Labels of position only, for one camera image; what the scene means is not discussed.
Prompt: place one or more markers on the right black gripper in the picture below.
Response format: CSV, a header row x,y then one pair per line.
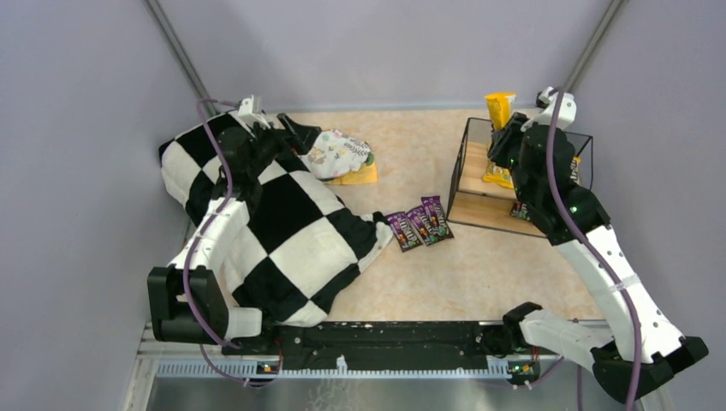
x,y
504,144

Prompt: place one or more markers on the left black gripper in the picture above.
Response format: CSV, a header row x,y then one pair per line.
x,y
282,134

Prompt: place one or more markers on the yellow m&m bag front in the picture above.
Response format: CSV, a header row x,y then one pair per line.
x,y
497,175

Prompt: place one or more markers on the yellow m&m bag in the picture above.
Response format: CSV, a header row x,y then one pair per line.
x,y
575,170
497,175

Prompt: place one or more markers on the yellow candy bag barcode side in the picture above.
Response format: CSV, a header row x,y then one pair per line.
x,y
499,106

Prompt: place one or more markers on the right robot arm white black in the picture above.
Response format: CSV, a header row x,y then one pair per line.
x,y
640,350

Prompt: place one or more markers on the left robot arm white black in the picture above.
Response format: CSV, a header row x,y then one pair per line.
x,y
223,159

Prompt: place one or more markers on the yellow m&m bag on shelf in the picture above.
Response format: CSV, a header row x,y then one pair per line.
x,y
575,170

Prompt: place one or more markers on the animal print white cloth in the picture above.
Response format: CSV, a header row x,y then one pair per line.
x,y
335,154

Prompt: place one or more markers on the yellow cloth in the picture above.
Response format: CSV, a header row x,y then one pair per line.
x,y
367,174

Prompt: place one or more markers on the purple m&m bag right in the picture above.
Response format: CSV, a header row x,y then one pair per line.
x,y
434,211

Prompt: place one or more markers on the purple m&m bag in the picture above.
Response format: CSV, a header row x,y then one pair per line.
x,y
422,224
403,231
434,211

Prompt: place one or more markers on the black white checkered cloth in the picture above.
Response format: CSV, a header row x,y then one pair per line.
x,y
301,248

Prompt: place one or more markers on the purple m&m bag middle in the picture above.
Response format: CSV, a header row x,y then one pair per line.
x,y
422,224

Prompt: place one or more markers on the purple m&m bag left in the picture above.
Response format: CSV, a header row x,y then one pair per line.
x,y
403,231

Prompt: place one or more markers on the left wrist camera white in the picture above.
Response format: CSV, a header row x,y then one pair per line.
x,y
250,113

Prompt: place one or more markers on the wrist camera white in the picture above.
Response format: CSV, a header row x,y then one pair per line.
x,y
250,113
557,106

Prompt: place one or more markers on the black wire mesh shelf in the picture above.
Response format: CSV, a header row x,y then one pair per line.
x,y
476,187

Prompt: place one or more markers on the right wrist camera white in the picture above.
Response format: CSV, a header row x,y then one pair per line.
x,y
557,106

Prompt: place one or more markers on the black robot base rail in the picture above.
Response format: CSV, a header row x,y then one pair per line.
x,y
404,349

